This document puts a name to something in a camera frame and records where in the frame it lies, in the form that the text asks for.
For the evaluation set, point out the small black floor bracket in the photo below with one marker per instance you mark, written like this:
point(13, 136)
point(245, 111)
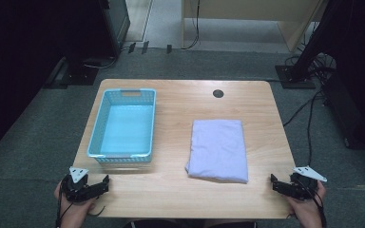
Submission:
point(131, 47)
point(169, 48)
point(145, 47)

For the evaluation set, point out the dark cabinet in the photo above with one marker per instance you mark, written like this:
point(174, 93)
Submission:
point(114, 22)

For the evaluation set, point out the light wooden cabinet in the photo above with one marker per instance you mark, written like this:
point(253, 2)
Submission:
point(250, 9)

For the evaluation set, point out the black round table grommet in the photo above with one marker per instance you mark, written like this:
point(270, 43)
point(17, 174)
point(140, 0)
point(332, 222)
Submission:
point(218, 93)

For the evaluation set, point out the black equipment case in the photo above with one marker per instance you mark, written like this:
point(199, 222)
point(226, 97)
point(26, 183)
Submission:
point(355, 110)

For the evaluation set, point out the person's left hand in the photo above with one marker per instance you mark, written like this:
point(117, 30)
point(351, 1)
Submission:
point(76, 210)

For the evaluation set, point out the black stand base plate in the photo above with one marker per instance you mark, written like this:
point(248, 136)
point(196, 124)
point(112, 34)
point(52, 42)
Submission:
point(285, 79)

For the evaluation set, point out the lavender cloth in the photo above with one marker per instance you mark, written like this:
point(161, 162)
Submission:
point(217, 150)

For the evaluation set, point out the black stand pole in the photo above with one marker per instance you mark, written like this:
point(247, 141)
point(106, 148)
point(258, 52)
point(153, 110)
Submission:
point(313, 41)

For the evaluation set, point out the black flat stand base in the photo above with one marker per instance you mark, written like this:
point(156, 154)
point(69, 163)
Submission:
point(76, 76)

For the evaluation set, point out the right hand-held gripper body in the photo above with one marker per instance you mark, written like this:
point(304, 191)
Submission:
point(304, 189)

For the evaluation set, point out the light blue plastic basket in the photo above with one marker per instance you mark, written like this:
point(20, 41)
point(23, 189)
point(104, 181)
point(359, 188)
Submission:
point(125, 126)

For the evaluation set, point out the black curtain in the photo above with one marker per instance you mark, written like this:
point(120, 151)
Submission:
point(19, 63)

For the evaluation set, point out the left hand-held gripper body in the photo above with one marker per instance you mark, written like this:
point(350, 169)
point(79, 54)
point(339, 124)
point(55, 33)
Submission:
point(76, 188)

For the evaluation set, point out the person's right hand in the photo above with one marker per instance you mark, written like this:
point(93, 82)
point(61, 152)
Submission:
point(307, 209)

